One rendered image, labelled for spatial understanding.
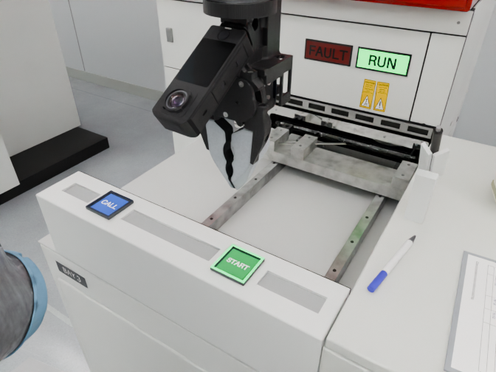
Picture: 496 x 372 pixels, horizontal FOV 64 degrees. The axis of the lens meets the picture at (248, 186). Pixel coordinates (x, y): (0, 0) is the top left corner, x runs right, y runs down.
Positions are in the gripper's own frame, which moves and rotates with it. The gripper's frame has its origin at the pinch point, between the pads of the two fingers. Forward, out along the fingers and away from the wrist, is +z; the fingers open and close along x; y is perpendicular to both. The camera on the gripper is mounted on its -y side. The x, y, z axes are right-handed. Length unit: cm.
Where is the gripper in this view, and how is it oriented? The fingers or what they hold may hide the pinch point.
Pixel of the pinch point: (232, 181)
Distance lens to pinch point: 47.9
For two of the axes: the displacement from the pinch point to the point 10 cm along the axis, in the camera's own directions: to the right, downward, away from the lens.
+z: 0.0, 8.3, 5.6
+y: 5.4, -4.8, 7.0
